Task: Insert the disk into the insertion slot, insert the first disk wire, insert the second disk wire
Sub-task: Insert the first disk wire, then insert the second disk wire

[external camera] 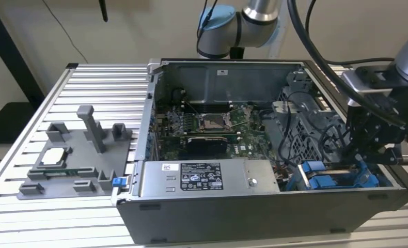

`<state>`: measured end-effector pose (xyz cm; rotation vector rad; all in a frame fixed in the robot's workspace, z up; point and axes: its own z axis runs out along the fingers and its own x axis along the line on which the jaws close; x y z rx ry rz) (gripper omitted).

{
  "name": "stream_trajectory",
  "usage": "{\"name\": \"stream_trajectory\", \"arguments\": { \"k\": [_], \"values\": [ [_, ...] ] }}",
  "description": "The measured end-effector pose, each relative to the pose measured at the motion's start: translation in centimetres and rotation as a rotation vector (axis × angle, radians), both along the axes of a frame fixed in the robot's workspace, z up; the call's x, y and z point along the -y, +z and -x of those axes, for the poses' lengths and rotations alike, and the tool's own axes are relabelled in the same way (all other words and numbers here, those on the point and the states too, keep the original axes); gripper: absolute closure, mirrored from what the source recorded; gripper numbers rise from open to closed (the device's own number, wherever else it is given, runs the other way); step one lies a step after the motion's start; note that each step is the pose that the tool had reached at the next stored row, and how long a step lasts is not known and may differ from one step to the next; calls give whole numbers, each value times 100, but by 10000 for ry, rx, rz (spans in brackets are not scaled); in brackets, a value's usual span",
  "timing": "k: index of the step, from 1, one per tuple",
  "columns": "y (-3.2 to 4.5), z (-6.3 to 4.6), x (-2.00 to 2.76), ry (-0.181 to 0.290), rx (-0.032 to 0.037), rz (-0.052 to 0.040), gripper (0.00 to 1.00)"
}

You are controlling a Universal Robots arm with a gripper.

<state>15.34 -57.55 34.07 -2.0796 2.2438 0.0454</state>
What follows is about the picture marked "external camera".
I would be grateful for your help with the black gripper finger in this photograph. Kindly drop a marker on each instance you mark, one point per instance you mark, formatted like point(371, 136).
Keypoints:
point(352, 155)
point(400, 155)

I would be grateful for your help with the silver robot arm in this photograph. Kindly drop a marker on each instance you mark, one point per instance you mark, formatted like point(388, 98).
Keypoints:
point(259, 13)

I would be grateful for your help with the metal disk bay cage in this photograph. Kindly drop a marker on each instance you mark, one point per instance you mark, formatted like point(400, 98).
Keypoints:
point(304, 124)

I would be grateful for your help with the green motherboard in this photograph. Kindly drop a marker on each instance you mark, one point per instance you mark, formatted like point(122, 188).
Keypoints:
point(248, 144)

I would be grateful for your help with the black PC case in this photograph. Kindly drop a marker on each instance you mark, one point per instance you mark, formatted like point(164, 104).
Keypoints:
point(259, 219)

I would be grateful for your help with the CPU socket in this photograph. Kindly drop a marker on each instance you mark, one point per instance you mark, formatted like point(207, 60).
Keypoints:
point(214, 122)

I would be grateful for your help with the silver power supply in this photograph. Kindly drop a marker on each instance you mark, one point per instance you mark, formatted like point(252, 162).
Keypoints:
point(207, 178)

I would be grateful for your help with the RAM slots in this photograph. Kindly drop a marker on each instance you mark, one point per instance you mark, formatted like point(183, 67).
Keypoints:
point(207, 106)

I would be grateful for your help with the blue case latch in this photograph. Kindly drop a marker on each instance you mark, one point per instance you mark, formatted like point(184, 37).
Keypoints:
point(119, 182)

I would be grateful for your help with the grey parts rack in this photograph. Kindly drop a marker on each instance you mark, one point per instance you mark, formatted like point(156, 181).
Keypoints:
point(83, 155)

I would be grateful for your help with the silver CPU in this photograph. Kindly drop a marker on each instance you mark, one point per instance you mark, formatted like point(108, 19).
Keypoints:
point(54, 157)

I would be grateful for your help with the black antenna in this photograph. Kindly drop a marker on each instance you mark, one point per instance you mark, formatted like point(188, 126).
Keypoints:
point(103, 10)

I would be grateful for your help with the black floor box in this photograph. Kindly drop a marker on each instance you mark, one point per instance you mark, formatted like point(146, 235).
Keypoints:
point(7, 121)

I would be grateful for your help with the silver camera bracket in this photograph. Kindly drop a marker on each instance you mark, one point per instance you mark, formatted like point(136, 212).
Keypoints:
point(363, 82)

